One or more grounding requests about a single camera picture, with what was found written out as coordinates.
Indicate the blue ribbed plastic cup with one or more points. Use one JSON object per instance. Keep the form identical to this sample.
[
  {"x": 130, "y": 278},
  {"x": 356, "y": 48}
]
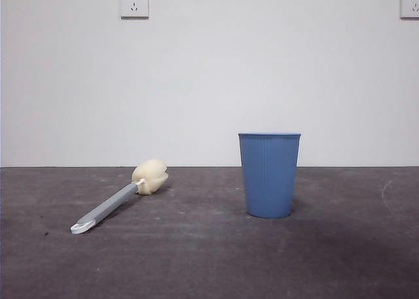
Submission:
[{"x": 270, "y": 178}]

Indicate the white wall socket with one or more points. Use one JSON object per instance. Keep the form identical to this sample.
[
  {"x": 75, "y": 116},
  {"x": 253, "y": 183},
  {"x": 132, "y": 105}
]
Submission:
[
  {"x": 410, "y": 4},
  {"x": 134, "y": 4}
]

